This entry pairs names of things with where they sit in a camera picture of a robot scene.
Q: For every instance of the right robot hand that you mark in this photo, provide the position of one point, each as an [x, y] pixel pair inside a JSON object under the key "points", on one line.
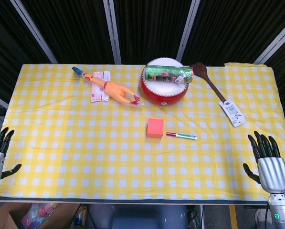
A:
{"points": [[273, 173]]}

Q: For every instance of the red and green marker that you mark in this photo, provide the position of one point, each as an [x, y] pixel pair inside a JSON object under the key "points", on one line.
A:
{"points": [[181, 135]]}

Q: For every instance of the orange red cube block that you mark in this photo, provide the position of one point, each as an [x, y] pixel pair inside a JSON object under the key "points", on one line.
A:
{"points": [[155, 127]]}

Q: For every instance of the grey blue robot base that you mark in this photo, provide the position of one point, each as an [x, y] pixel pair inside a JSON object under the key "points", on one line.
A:
{"points": [[137, 218]]}

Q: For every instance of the brown cardboard box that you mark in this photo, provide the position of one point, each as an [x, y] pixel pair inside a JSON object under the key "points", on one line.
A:
{"points": [[6, 218]]}

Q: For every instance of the plastic bag of colourful items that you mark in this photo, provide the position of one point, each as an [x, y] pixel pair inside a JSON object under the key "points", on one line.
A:
{"points": [[37, 214]]}

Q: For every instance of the yellow white checked tablecloth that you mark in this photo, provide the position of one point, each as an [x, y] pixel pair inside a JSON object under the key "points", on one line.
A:
{"points": [[85, 155]]}

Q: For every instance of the dark wooden spoon with label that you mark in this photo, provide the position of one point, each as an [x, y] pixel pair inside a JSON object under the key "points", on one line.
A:
{"points": [[212, 83]]}

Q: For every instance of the small blue clip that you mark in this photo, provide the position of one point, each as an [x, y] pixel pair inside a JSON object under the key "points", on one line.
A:
{"points": [[76, 70]]}

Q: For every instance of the pink white tissue packet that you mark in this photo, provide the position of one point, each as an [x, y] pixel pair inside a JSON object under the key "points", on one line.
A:
{"points": [[98, 93]]}

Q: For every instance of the red drum white skin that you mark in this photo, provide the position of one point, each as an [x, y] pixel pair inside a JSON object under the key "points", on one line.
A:
{"points": [[163, 95]]}

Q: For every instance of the yellow rubber chicken toy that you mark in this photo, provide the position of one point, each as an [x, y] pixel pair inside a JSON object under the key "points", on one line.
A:
{"points": [[116, 90]]}

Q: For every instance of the green foil wrapped roll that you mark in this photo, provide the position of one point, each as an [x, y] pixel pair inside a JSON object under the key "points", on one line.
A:
{"points": [[168, 74]]}

